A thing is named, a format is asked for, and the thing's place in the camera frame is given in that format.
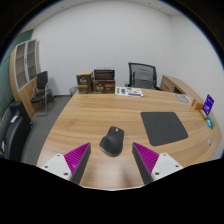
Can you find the black visitor chair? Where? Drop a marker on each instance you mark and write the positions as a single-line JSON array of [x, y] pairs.
[[42, 80]]

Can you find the dark grey mouse pad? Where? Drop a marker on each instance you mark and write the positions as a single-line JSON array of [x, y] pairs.
[[163, 128]]

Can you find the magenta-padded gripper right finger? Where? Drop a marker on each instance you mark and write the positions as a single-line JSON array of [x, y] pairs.
[[165, 164]]

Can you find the purple sign card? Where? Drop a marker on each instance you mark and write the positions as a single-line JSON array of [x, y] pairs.
[[208, 104]]

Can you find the printed white paper sheet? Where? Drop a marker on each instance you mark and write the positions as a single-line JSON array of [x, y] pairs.
[[128, 91]]

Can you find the grey mesh wastebasket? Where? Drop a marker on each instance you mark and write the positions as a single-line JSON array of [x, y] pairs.
[[73, 91]]

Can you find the wooden shelf unit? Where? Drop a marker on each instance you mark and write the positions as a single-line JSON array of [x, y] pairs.
[[24, 70]]

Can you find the small orange box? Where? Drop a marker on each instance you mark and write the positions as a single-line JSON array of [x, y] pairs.
[[197, 105]]

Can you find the black computer mouse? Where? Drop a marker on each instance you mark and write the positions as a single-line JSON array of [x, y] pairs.
[[111, 141]]

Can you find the upright brown cardboard box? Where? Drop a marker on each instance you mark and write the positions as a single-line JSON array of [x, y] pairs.
[[84, 82]]

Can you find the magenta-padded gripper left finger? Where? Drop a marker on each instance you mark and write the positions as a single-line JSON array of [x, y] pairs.
[[59, 165]]

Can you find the black leather armchair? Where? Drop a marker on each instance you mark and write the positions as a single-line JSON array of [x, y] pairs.
[[15, 133]]

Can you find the black mesh office chair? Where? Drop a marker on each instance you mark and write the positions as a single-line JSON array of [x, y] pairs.
[[142, 77]]

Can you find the round grey disc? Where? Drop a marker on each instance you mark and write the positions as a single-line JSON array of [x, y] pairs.
[[182, 98]]

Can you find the black stacked box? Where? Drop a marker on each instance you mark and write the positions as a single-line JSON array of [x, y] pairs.
[[104, 74]]

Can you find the wooden side cabinet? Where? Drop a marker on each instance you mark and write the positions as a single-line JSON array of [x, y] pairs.
[[173, 85]]

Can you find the green and teal packet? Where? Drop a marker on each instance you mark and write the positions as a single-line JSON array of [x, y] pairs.
[[210, 122]]

